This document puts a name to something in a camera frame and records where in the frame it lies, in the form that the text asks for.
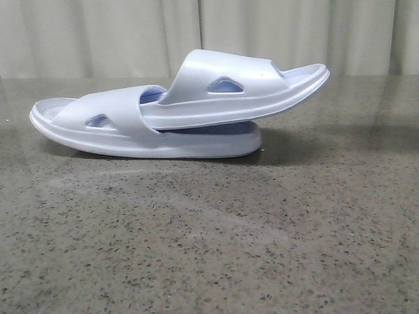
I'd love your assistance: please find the light blue slipper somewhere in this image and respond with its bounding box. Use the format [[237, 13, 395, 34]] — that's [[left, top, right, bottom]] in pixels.
[[139, 49, 330, 130], [29, 85, 262, 158]]

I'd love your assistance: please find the pale grey-green curtain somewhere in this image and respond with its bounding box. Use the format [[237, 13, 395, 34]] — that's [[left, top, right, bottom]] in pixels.
[[1, 1, 418, 79]]

